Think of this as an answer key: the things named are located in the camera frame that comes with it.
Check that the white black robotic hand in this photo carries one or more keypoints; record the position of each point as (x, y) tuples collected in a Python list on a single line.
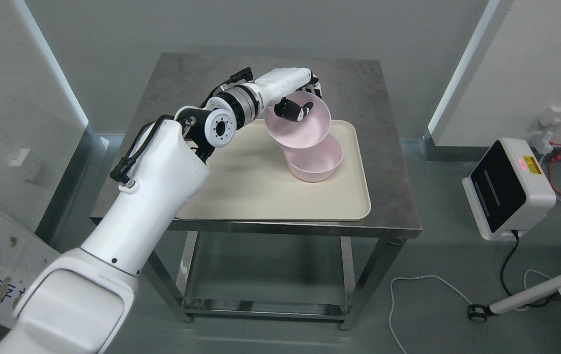
[(294, 112)]

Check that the pink bowl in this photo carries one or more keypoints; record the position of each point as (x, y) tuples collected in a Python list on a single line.
[(317, 163), (303, 134)]

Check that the white wheeled stand leg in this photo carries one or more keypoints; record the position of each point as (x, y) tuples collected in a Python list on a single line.
[(480, 313)]

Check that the white wall switch box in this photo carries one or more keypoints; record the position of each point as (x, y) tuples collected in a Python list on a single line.
[(21, 157)]

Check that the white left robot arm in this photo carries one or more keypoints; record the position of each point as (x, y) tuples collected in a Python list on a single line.
[(79, 302)]

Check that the white black box device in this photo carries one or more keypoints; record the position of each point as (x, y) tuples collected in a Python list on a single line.
[(507, 190)]

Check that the white wall socket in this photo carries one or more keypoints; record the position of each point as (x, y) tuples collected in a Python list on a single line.
[(542, 135)]

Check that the beige plastic tray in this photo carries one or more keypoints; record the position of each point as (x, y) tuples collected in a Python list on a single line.
[(250, 180)]

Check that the stainless steel table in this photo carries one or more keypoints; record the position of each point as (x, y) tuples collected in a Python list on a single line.
[(356, 92)]

